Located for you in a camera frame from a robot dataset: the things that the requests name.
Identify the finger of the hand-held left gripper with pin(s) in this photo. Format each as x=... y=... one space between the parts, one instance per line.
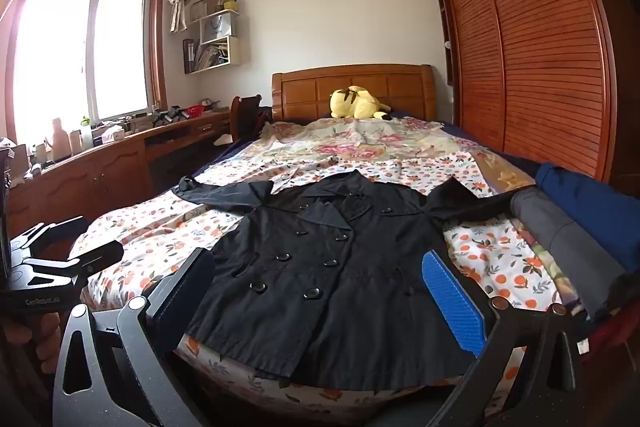
x=65 y=227
x=100 y=257

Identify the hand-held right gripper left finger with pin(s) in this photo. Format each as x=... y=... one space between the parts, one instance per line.
x=185 y=292

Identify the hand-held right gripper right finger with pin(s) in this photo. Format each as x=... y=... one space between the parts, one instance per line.
x=452 y=302

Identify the black coat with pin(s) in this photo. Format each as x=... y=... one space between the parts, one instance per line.
x=325 y=297

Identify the person's left hand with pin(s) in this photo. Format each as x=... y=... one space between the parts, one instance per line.
x=45 y=337

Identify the orange-print white bedsheet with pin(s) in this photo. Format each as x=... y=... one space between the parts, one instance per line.
x=150 y=227

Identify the wooden desk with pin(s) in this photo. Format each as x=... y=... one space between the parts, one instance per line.
x=100 y=167

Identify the pale pink bottle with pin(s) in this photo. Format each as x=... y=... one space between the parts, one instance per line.
x=59 y=137

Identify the green-capped clear bottle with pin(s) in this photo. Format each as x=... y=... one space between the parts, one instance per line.
x=86 y=132

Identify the tissue box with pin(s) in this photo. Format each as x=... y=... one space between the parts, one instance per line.
x=107 y=135

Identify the grey folded garment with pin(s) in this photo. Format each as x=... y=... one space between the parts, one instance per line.
x=560 y=237

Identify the black metal device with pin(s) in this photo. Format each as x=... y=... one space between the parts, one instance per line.
x=167 y=116

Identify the white paper sheet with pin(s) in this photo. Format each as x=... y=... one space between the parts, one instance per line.
x=223 y=141

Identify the blue folded garment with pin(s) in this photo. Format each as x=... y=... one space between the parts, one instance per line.
x=590 y=202

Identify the red basket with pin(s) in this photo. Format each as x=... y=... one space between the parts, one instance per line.
x=195 y=111

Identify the window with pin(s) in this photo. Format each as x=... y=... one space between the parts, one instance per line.
x=120 y=52

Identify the wooden chair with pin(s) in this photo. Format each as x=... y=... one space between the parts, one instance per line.
x=245 y=117

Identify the pink floral blanket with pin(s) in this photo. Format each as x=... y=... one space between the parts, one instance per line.
x=350 y=147

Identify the dark binders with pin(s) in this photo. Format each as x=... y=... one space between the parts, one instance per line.
x=189 y=56

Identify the yellow plush toy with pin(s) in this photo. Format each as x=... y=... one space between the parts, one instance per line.
x=355 y=104

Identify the stack of papers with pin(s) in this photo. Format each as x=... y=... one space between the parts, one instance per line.
x=211 y=57

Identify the wooden headboard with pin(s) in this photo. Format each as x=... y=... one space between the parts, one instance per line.
x=300 y=92

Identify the white paper bag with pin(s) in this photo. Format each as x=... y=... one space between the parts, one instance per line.
x=216 y=29

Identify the wooden slatted wardrobe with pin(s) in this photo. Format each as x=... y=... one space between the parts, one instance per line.
x=540 y=57

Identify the brown cardboard sheet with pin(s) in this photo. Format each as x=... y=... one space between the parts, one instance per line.
x=207 y=4

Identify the white wall shelf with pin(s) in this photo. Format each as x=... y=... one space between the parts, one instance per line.
x=234 y=52

